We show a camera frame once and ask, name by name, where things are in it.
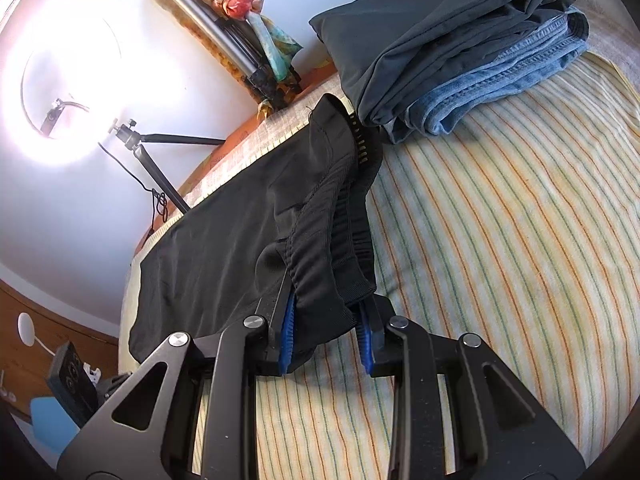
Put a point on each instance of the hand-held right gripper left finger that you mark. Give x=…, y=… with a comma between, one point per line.
x=288, y=327

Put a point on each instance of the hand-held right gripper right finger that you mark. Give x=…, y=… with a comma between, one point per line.
x=364, y=340

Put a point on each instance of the black pants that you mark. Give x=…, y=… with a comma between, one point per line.
x=225, y=240

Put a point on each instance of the dark grey folded pants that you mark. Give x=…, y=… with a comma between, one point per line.
x=430, y=35

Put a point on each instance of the striped bed sheet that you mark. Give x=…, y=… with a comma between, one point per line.
x=475, y=230

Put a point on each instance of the black tripod stand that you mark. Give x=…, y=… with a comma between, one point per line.
x=160, y=160

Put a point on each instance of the black power adapter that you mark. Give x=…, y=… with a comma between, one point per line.
x=72, y=380

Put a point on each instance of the blue plastic object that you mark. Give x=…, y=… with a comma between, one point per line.
x=52, y=422

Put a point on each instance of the white round lamp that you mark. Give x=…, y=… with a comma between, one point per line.
x=27, y=330

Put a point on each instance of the folded silver tripod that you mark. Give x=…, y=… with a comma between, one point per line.
x=220, y=35

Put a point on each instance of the blue folded jeans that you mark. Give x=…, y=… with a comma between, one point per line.
x=505, y=67

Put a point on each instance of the colourful patterned cloth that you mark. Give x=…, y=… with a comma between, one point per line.
x=235, y=7

